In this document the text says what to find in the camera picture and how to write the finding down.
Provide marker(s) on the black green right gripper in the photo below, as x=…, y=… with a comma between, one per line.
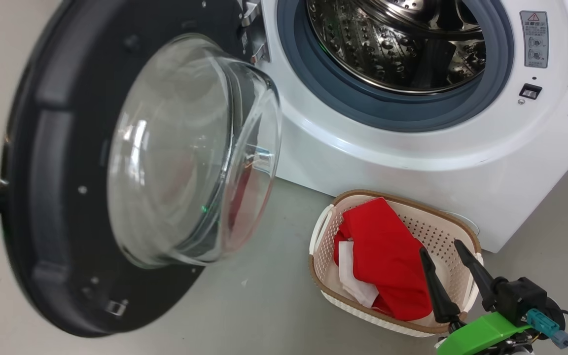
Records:
x=486, y=335

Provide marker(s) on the red cloth garment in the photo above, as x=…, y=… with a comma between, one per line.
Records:
x=387, y=256

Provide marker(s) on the black washing machine door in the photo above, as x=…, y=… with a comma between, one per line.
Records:
x=57, y=172

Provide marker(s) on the white cloth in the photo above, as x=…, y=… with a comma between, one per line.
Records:
x=355, y=276

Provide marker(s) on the cream plastic laundry basket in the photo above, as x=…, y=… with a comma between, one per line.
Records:
x=454, y=231

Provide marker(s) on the white washing machine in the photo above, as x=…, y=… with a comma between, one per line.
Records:
x=387, y=158

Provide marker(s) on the grey rubber door gasket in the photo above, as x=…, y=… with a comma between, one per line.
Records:
x=387, y=108

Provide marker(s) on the black door latch socket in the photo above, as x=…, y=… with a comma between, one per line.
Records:
x=530, y=91

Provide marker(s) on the metal door hinge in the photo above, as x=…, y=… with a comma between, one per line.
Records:
x=254, y=29

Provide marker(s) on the round white filter cover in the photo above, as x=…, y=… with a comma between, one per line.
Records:
x=464, y=222

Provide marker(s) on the grey warning sticker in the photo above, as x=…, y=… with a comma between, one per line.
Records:
x=534, y=39

